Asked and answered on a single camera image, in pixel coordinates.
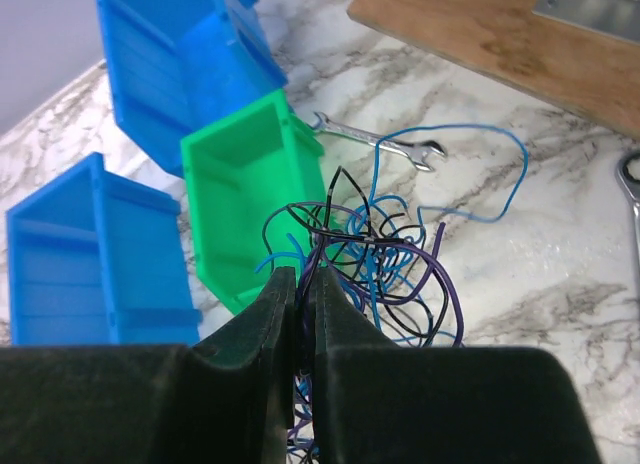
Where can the blue bin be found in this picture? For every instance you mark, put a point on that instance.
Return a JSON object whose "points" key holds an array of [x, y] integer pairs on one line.
{"points": [[176, 66], [96, 258]]}

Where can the open-end wrench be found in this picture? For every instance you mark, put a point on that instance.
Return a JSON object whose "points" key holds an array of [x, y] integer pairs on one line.
{"points": [[416, 152]]}

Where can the green bin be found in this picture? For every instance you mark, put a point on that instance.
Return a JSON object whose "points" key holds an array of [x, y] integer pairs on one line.
{"points": [[240, 172]]}

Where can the wooden board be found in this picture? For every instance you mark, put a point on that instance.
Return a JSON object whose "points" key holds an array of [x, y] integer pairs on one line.
{"points": [[589, 74]]}

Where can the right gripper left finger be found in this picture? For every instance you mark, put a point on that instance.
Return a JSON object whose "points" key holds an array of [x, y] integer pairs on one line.
{"points": [[227, 399]]}

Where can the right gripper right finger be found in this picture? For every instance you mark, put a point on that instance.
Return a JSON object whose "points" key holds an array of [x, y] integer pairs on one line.
{"points": [[377, 402]]}

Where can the far blue bin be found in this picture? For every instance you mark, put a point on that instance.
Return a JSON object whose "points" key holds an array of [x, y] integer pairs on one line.
{"points": [[176, 66]]}

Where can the near blue bin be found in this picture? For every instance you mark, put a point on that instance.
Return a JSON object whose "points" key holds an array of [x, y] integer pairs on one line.
{"points": [[96, 258]]}

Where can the metal stand bracket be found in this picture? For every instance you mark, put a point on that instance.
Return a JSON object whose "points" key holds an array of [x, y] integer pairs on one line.
{"points": [[614, 18]]}

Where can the ratchet wrench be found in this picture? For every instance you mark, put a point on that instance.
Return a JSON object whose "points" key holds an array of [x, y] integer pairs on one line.
{"points": [[630, 186]]}

